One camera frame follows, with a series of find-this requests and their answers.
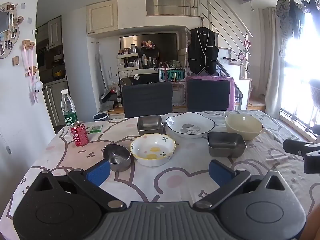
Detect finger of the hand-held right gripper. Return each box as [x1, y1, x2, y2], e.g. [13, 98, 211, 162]
[283, 139, 320, 156]

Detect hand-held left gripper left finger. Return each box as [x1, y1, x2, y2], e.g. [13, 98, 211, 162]
[29, 159, 127, 212]

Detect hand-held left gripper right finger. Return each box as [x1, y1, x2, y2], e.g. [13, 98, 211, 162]
[192, 159, 290, 211]

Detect square steel container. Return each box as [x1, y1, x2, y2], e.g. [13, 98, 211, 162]
[137, 115, 164, 136]
[207, 131, 247, 158]

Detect cream bowl with handles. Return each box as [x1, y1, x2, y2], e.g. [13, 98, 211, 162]
[224, 114, 266, 141]

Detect white plate with leaf print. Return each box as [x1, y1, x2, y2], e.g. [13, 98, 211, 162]
[166, 112, 216, 139]

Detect yellow rimmed floral ceramic bowl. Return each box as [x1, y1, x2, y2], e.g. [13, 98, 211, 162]
[130, 133, 176, 167]

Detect person's right forearm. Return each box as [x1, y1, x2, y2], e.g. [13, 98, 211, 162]
[300, 210, 320, 240]

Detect round steel bowl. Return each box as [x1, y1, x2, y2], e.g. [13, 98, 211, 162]
[102, 144, 132, 172]

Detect window guard railing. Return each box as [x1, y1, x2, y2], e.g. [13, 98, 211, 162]
[280, 80, 320, 140]

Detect red drink can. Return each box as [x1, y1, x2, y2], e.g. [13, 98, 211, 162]
[70, 121, 90, 147]

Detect cartoon animal printed tablecloth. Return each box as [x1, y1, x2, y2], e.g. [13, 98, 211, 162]
[0, 110, 316, 240]

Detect blue bucket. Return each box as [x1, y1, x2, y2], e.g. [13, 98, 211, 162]
[93, 112, 109, 122]

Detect clear plastic water bottle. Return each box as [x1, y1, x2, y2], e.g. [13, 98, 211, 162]
[61, 89, 78, 127]

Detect dark fabric chair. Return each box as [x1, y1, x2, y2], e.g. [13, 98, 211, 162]
[187, 76, 231, 112]
[121, 81, 173, 118]

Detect grey kitchen base cabinet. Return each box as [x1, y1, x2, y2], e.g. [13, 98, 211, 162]
[42, 79, 68, 127]

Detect beige curtain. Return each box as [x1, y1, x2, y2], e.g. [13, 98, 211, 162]
[262, 6, 284, 117]

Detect wooden staircase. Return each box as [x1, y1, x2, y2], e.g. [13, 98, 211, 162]
[217, 47, 253, 110]

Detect black lettered board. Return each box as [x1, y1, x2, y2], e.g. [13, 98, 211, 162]
[132, 74, 160, 84]

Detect teal lettered sign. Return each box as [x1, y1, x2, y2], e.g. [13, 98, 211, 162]
[159, 69, 186, 82]

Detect white shelf organizer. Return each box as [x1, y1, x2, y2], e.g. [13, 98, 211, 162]
[117, 52, 139, 70]

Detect black vest with white trim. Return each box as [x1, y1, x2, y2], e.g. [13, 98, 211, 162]
[188, 27, 219, 75]

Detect row of cosmetic bottles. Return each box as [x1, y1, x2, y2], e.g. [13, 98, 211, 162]
[117, 40, 160, 69]

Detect metal stair railing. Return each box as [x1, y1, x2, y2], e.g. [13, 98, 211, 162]
[146, 0, 253, 74]

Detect hanging clothes on rail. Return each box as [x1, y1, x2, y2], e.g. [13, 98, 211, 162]
[276, 0, 320, 55]

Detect cream wall cabinet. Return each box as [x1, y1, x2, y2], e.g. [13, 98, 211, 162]
[86, 0, 119, 37]

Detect wall photo board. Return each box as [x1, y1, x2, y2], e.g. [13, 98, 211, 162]
[0, 2, 24, 59]

